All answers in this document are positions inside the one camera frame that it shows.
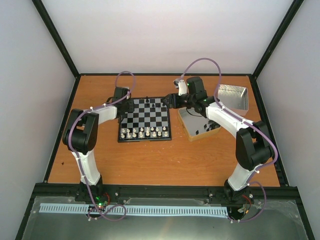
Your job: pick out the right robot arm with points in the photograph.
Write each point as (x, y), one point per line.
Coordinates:
(253, 146)

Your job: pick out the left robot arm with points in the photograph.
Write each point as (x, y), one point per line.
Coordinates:
(81, 134)

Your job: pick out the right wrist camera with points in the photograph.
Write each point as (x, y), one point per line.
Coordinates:
(180, 84)

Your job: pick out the white king piece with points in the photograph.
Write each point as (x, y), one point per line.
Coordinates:
(147, 131)

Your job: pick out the black silver chess board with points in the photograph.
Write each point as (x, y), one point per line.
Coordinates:
(145, 116)

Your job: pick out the yellow metal tin box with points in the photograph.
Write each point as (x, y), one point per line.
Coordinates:
(195, 126)

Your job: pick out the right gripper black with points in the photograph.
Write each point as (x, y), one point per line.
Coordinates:
(177, 105)

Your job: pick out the metal base plate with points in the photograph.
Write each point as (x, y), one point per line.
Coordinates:
(271, 220)

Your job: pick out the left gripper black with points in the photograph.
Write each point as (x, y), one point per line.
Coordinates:
(131, 107)

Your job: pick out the light blue cable duct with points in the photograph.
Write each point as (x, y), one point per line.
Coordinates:
(136, 210)

